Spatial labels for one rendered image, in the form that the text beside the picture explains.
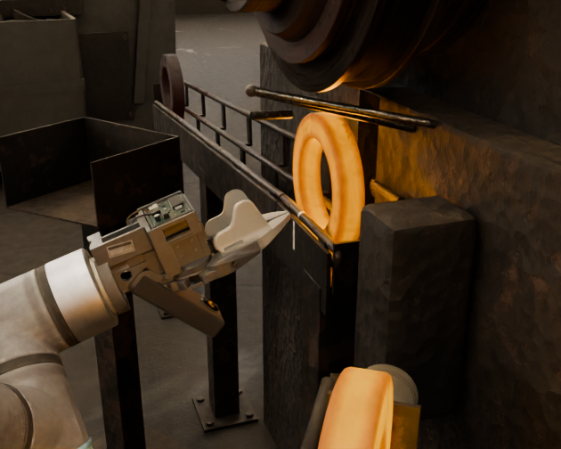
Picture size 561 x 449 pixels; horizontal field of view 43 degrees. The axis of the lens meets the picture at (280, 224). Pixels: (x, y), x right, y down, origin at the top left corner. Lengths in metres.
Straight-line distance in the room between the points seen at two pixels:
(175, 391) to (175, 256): 1.11
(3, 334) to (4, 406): 0.12
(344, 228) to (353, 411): 0.45
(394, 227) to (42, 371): 0.36
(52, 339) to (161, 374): 1.17
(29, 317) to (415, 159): 0.45
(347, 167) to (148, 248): 0.27
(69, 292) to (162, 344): 1.31
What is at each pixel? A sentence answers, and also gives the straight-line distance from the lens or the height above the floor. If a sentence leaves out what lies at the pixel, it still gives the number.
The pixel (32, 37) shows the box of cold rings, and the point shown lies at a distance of 3.21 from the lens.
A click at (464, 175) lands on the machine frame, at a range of 0.75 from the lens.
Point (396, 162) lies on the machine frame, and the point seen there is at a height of 0.80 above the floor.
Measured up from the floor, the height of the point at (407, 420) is 0.71.
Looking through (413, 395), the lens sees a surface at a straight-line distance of 0.66.
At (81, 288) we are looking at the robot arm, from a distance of 0.73.
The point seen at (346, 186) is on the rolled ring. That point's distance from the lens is 0.85.
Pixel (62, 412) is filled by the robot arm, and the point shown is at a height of 0.64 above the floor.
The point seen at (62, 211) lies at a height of 0.60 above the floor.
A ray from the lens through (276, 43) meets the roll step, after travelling 0.92.
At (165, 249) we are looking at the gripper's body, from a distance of 0.73.
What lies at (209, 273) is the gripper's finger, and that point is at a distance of 0.74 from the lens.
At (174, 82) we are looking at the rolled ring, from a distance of 1.89.
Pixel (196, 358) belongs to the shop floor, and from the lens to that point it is 1.96.
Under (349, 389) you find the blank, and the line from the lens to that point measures 0.47.
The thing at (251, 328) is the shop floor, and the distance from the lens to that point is 2.08.
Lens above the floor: 1.05
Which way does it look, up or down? 22 degrees down
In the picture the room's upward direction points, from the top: straight up
